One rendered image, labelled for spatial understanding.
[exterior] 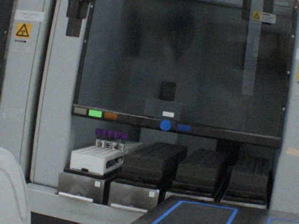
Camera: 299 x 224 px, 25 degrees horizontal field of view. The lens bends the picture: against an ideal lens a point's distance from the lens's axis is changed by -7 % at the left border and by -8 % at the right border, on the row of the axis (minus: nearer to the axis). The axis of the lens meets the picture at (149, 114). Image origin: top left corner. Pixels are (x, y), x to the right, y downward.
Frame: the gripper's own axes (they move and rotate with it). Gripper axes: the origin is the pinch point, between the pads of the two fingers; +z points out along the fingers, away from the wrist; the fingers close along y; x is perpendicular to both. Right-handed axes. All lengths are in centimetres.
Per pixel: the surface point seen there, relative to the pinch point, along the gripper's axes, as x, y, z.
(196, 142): 146, -20, 31
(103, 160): 63, -19, 34
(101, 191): 60, -17, 42
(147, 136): 127, -33, 31
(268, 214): 50, 33, 37
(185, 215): 29, 18, 37
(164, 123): 68, -5, 21
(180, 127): 70, -1, 21
